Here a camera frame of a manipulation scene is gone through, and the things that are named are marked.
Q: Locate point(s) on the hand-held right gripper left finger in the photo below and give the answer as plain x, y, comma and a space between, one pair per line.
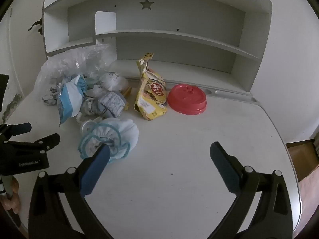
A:
96, 169

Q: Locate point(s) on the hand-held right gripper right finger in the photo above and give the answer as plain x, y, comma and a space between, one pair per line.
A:
224, 169

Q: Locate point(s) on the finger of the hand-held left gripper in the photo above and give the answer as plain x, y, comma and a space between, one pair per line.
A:
21, 128
44, 140

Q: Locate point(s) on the white blue-trimmed shower cap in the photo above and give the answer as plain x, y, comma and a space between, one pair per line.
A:
112, 132

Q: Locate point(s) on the person's left hand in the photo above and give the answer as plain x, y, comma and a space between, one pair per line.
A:
13, 200

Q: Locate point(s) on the crumpled grey foil wrapper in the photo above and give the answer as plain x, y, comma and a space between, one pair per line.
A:
49, 99

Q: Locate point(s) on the blue white snack packet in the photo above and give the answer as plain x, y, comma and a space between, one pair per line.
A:
69, 97

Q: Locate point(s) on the small crumpled paper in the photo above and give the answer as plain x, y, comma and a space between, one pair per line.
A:
87, 105

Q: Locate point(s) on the grey printed wrapper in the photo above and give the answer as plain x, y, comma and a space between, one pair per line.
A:
109, 103

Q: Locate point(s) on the white door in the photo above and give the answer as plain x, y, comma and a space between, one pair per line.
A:
25, 54

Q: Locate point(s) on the red plastic cup lid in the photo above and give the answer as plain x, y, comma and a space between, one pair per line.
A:
187, 99

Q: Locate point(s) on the clear plastic bag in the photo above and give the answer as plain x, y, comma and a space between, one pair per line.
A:
64, 62

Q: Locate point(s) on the yellow snack packet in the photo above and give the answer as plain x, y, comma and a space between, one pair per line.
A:
149, 104

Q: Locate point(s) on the pink bedding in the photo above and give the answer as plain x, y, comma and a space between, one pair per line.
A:
310, 191

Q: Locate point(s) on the white desk shelf unit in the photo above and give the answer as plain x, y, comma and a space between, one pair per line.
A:
174, 17

